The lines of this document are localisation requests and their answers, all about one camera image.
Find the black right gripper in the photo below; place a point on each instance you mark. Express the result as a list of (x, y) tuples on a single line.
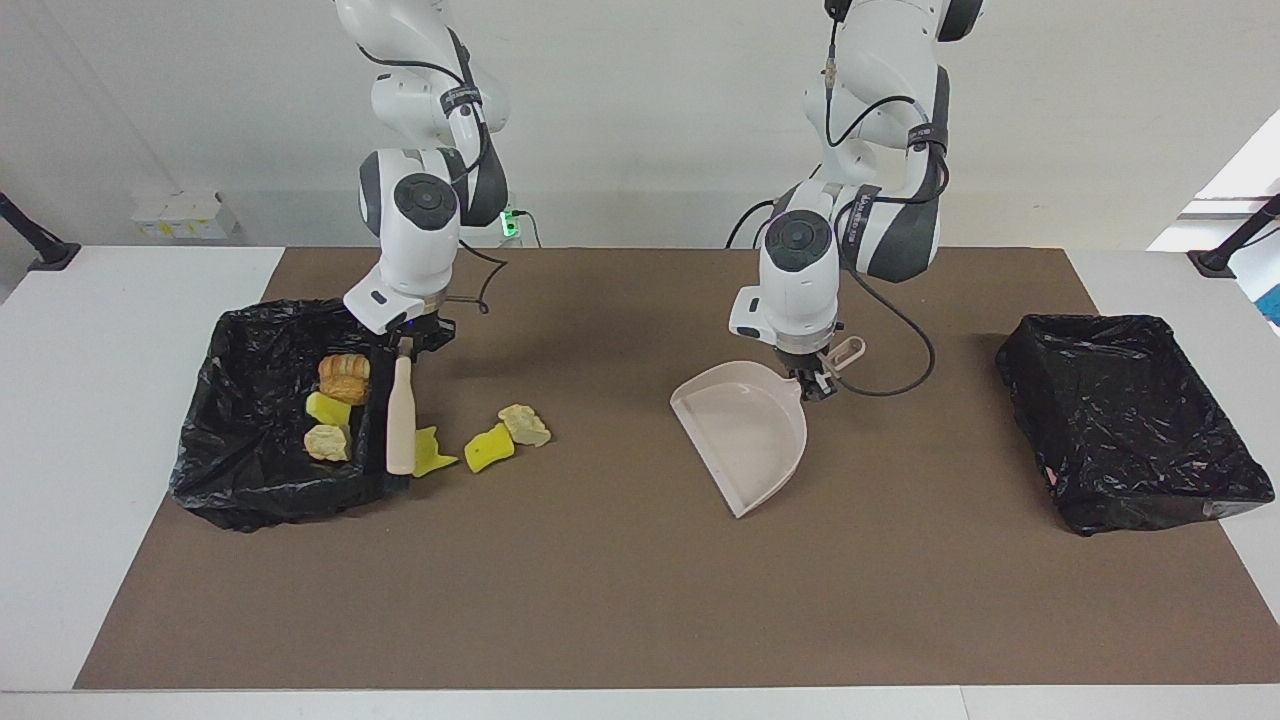
[(428, 330)]

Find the black bag lined bin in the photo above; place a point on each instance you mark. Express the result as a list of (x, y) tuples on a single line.
[(240, 450)]

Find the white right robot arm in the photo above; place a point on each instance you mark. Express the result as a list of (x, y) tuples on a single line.
[(420, 250)]

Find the beige brush black bristles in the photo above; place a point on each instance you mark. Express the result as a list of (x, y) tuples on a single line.
[(401, 420)]

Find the pale crumpled trash piece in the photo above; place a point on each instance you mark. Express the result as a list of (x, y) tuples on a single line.
[(527, 425)]

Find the notched yellow sponge piece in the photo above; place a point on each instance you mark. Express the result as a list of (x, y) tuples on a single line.
[(437, 458)]

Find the beige plastic dustpan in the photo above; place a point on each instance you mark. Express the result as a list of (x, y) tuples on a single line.
[(745, 430)]

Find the orange striped croissant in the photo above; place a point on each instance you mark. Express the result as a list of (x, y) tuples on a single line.
[(350, 365)]

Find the blue object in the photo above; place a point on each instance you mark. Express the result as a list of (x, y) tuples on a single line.
[(1272, 295)]

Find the pale tan bread chunk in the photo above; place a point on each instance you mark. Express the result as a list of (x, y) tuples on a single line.
[(327, 443)]

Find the black bag bin pink mark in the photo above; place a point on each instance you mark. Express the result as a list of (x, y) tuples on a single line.
[(1130, 430)]

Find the small yellow sponge wedge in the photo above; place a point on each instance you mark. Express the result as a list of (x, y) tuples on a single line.
[(327, 409)]

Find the white wall box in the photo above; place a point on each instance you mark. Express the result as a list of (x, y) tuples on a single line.
[(185, 215)]

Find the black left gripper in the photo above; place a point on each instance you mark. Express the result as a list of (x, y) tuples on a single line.
[(812, 362)]

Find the brown table mat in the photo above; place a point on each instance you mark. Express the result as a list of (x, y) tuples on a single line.
[(560, 600)]

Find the black camera stand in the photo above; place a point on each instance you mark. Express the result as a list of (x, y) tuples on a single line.
[(45, 250), (1225, 255)]

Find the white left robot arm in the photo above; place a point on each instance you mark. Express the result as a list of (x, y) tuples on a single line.
[(800, 290)]

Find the yellow sponge piece dark speck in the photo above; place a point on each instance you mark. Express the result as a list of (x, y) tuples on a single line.
[(490, 448)]

